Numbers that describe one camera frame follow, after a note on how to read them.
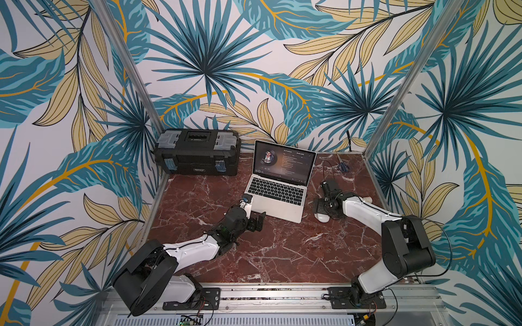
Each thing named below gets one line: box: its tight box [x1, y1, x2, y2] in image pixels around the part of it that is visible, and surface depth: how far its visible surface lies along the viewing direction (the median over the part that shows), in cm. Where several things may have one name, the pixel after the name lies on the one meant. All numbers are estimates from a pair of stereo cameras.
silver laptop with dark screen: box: [244, 139, 318, 224], surface depth 102 cm
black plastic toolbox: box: [153, 128, 242, 177], surface depth 102 cm
